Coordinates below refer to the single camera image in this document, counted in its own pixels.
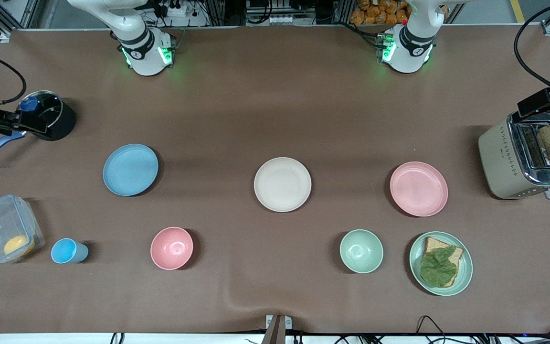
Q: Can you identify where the blue plate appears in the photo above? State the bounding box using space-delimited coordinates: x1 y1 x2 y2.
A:
103 143 159 197

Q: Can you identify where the pink plate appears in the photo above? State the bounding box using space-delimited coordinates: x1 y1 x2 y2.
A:
390 161 449 217

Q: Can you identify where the beige and chrome toaster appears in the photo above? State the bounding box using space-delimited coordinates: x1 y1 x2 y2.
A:
477 111 550 201

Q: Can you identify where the clear plastic container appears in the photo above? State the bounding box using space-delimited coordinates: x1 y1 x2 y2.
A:
0 194 46 265

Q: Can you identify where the yellow round food piece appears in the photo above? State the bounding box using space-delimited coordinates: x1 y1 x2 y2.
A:
3 234 36 257

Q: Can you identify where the blue cup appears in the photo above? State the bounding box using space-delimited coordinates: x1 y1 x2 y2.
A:
50 238 90 265

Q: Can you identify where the brown bread slice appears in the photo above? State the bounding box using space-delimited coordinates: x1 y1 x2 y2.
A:
421 236 465 288

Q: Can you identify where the green plate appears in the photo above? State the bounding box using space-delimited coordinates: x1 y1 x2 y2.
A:
409 231 474 297

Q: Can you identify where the bag of orange snacks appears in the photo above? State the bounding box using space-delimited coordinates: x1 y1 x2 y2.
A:
350 0 412 26

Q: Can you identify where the white power strip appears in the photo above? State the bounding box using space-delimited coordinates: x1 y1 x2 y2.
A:
153 0 210 27

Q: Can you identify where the pink bowl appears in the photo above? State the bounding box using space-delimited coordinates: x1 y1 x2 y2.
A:
150 226 194 271

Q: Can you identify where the green lettuce leaf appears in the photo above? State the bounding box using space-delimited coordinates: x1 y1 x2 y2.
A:
419 246 458 289

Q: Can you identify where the green bowl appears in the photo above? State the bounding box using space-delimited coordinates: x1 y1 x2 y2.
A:
339 229 384 274

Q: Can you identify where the beige plate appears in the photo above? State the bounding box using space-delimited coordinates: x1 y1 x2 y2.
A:
254 157 312 213

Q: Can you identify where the metal table clamp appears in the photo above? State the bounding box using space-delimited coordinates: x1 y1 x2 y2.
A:
265 314 293 344

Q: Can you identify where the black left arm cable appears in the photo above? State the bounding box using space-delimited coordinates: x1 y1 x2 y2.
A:
514 0 550 95

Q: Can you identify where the thin black looped cable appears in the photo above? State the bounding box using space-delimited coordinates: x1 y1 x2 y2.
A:
415 315 448 341

